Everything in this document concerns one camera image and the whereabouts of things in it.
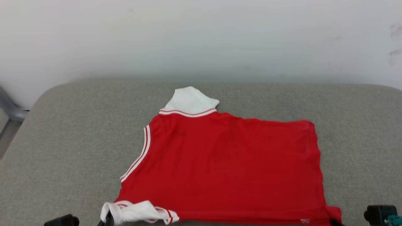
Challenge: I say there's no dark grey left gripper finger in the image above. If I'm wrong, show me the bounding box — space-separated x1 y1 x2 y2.
97 211 114 226

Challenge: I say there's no red sleeveless jersey white trim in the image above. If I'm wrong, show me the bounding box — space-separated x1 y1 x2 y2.
100 86 342 226

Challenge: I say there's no grey fabric sofa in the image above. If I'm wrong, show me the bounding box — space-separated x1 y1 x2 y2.
0 80 402 226

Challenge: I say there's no grey metal frame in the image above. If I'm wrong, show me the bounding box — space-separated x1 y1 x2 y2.
0 87 29 140

